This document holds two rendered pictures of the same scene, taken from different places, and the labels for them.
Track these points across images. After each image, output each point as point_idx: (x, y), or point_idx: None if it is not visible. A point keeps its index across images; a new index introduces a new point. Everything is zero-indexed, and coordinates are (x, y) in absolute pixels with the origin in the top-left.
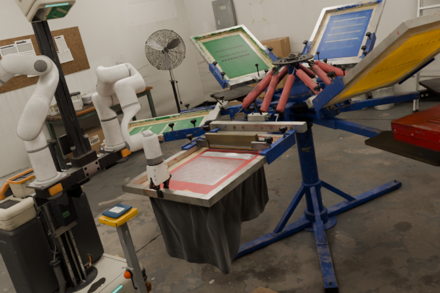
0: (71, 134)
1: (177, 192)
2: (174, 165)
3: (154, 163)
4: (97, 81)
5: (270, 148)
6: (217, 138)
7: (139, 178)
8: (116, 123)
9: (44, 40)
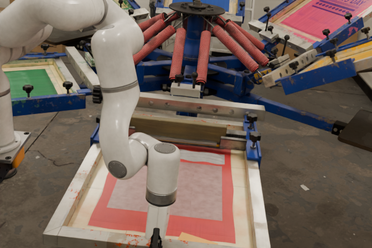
0: None
1: (196, 247)
2: (98, 175)
3: (170, 201)
4: (15, 15)
5: (259, 150)
6: (155, 125)
7: (68, 213)
8: (10, 101)
9: None
